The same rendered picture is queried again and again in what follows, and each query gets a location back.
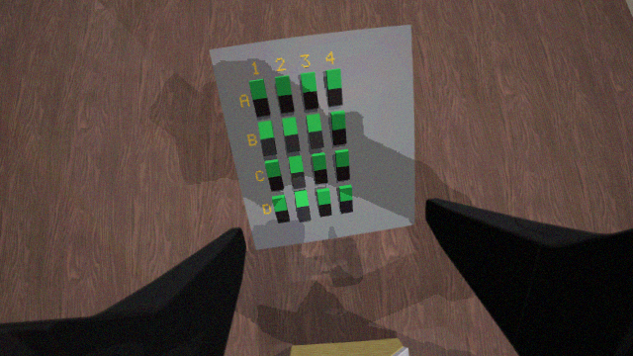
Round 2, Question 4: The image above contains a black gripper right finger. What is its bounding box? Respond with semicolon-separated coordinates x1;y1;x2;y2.
425;199;633;356

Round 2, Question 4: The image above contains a grey switch panel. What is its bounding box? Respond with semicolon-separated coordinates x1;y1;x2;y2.
209;25;415;250

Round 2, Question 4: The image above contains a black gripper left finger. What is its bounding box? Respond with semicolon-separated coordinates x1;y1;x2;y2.
0;227;246;356

